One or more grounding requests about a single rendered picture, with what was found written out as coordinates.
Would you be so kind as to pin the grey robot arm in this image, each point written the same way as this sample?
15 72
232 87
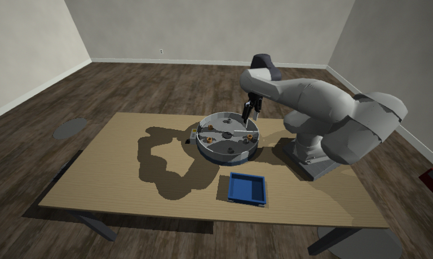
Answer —
330 124

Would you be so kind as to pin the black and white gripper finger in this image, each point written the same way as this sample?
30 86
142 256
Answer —
257 108
246 113

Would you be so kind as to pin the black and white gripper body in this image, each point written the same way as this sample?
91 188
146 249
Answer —
253 97

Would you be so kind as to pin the blue shallow tray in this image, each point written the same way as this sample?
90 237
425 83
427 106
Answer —
247 189

